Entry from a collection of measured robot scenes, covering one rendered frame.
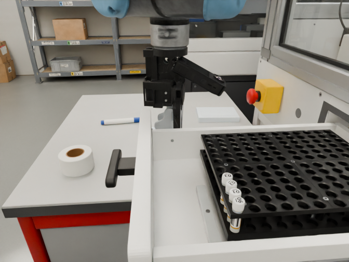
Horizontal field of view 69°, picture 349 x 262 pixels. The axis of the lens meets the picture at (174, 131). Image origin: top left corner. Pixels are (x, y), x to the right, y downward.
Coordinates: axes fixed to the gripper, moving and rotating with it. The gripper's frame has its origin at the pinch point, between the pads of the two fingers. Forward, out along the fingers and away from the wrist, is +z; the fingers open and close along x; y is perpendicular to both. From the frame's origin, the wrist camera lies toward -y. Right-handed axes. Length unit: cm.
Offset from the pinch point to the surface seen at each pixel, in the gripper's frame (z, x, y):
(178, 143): -5.8, 13.2, -1.1
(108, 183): -9.5, 29.8, 5.4
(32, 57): 43, -292, 237
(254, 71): -1, -62, -27
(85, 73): 69, -310, 169
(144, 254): -11.0, 39.5, -1.0
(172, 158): -2.5, 13.4, 0.0
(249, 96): -6.6, -10.9, -16.8
